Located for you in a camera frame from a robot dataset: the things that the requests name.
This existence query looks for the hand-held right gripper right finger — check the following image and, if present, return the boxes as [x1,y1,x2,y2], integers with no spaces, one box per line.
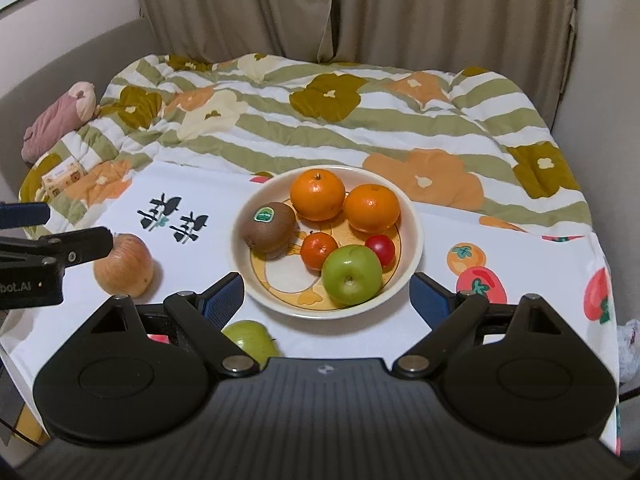
[392,272,571,378]

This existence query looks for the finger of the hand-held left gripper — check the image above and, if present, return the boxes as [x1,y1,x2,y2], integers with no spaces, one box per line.
[0,226,114,269]
[0,201,52,228]

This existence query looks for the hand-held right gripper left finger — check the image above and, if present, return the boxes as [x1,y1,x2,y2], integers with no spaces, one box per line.
[85,272,261,378]

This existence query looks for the green apple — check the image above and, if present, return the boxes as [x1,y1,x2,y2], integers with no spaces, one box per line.
[321,245,384,307]
[222,320,281,358]

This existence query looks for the yellow red apple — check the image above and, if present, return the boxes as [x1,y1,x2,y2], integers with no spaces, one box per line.
[94,233,155,297]

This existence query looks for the cream duck print bowl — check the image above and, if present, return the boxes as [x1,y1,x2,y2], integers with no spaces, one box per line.
[229,165,425,318]

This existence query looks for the brown kiwi with sticker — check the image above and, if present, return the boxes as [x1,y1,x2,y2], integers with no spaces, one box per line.
[243,202,297,254]

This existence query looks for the large orange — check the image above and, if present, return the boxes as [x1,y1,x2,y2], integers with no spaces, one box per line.
[290,168,347,222]
[343,184,401,234]

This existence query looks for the small mandarin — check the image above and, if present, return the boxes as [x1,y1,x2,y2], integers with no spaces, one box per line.
[300,232,340,272]

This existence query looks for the tissue packet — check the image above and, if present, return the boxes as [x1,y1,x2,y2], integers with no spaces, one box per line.
[41,157,83,203]

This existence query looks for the white persimmon print cloth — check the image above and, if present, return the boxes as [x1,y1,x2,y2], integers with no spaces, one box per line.
[0,160,621,376]

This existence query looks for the pink plush toy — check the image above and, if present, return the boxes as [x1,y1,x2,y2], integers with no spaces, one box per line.
[21,82,98,163]

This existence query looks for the grey upholstered headboard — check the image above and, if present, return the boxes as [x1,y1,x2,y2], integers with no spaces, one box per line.
[0,20,161,201]

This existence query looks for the floral striped blanket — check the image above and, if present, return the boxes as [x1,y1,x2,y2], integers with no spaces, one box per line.
[20,52,593,241]

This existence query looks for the white plastic bag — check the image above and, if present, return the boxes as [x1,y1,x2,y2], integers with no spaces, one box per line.
[617,320,640,386]

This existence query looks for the beige curtain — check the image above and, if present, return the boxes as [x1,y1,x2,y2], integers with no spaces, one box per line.
[127,0,333,61]
[325,0,581,126]

